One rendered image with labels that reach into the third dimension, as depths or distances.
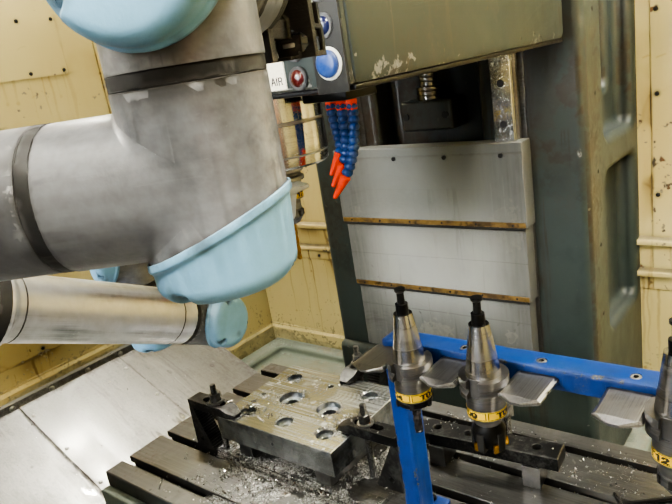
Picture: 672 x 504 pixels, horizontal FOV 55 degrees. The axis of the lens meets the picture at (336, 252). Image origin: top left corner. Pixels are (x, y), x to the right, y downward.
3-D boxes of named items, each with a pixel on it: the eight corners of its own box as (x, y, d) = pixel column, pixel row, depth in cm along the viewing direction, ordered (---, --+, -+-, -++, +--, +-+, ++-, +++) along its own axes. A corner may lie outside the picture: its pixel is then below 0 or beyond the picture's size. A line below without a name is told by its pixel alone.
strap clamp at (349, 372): (355, 424, 134) (345, 359, 130) (343, 420, 136) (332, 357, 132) (390, 394, 144) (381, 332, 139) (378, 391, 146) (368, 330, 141)
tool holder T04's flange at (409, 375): (443, 369, 89) (440, 353, 88) (415, 390, 85) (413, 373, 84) (407, 359, 93) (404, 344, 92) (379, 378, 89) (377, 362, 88)
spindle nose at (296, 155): (349, 153, 108) (338, 80, 105) (279, 176, 98) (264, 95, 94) (286, 155, 119) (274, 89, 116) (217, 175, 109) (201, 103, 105)
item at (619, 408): (639, 434, 67) (639, 428, 67) (587, 423, 70) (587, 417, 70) (656, 402, 72) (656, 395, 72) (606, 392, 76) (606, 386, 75)
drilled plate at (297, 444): (335, 478, 112) (330, 453, 110) (222, 437, 130) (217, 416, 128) (405, 411, 128) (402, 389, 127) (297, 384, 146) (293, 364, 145)
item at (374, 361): (379, 377, 88) (378, 372, 87) (348, 370, 91) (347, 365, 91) (406, 354, 93) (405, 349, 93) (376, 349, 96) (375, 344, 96)
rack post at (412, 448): (420, 543, 99) (396, 371, 91) (391, 531, 103) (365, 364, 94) (451, 504, 107) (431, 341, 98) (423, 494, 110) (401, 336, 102)
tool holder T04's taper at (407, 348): (431, 354, 88) (425, 309, 86) (411, 368, 85) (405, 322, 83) (406, 347, 91) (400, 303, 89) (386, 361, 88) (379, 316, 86)
